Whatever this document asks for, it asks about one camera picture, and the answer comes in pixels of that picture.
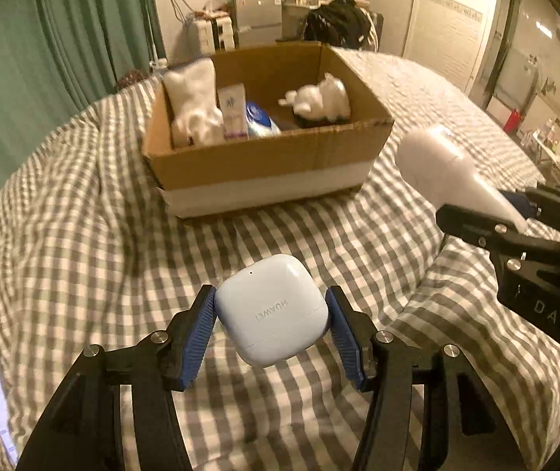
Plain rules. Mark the white hair dryer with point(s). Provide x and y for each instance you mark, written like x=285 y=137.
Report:
x=443 y=173

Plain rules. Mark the white Huawei earbuds case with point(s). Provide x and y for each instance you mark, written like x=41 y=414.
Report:
x=272 y=310

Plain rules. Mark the green curtain left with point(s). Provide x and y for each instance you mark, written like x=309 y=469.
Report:
x=59 y=56

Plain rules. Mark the clear water bottle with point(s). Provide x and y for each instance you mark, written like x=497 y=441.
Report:
x=159 y=65

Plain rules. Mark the silver mini fridge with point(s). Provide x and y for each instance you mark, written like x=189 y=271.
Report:
x=257 y=22

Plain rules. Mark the red fire extinguisher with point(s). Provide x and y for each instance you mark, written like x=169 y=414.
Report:
x=513 y=122

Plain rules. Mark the white BOP toothpaste tube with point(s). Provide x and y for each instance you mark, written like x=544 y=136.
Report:
x=232 y=103

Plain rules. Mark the white sock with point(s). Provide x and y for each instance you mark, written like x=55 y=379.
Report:
x=326 y=101
x=191 y=91

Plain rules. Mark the cardboard box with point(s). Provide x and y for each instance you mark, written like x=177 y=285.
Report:
x=305 y=160

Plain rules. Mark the dark plastic funnel cup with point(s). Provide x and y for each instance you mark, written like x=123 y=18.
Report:
x=309 y=121

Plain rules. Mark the black clothes pile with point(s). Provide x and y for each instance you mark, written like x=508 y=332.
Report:
x=343 y=24

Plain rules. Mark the blue tissue pack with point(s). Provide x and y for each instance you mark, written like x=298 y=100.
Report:
x=259 y=123

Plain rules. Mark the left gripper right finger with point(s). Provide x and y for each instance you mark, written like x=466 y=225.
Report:
x=462 y=427

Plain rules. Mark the brown patterned basket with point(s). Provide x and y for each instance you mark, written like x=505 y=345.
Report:
x=132 y=77

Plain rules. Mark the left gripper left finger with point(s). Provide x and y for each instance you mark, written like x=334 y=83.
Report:
x=81 y=428

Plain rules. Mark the grey checkered bed sheet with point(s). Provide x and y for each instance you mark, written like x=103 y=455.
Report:
x=90 y=253

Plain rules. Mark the white suitcase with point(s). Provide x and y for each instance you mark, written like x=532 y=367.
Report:
x=208 y=36

